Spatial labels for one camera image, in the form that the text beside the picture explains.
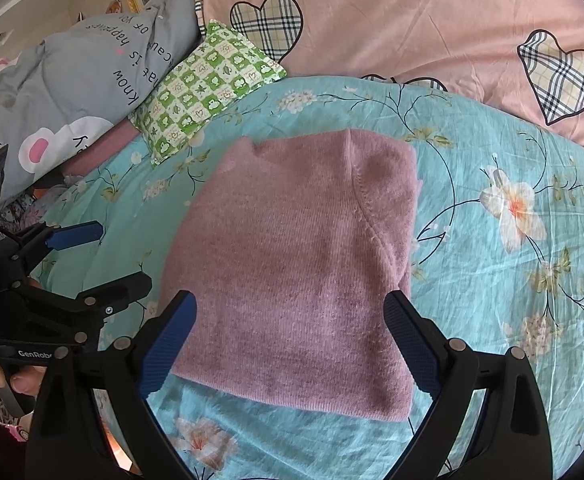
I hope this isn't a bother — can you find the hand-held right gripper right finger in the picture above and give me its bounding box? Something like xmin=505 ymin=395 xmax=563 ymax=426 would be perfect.
xmin=379 ymin=290 xmax=555 ymax=480

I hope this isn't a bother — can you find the green checkered pillow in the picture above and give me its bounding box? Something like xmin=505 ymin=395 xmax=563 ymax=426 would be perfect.
xmin=128 ymin=20 xmax=289 ymax=167

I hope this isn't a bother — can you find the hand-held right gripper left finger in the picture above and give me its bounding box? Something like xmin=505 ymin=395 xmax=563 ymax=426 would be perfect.
xmin=24 ymin=290 xmax=197 ymax=480

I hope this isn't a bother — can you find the maroon cloth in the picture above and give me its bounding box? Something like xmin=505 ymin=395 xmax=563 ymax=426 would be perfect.
xmin=64 ymin=122 xmax=149 ymax=177

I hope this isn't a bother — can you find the pink knit sweater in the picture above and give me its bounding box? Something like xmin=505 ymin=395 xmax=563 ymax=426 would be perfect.
xmin=159 ymin=129 xmax=423 ymax=423

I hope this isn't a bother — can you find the person's left hand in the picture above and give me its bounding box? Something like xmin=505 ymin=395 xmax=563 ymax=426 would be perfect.
xmin=0 ymin=350 xmax=48 ymax=402

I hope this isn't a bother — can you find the teal floral bedsheet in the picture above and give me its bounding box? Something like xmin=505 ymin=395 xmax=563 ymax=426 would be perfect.
xmin=2 ymin=75 xmax=584 ymax=480

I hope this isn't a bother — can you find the pink duvet with plaid hearts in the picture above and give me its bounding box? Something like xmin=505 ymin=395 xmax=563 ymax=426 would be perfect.
xmin=197 ymin=0 xmax=584 ymax=163

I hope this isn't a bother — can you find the grey printed quilt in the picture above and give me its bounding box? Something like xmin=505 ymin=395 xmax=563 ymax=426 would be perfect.
xmin=0 ymin=0 xmax=205 ymax=196

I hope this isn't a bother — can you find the floral patterned cloth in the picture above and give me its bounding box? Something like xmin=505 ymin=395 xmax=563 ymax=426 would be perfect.
xmin=0 ymin=182 xmax=75 ymax=233

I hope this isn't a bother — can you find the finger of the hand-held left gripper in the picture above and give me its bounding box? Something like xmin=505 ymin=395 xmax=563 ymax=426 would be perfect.
xmin=12 ymin=272 xmax=153 ymax=333
xmin=0 ymin=220 xmax=105 ymax=273

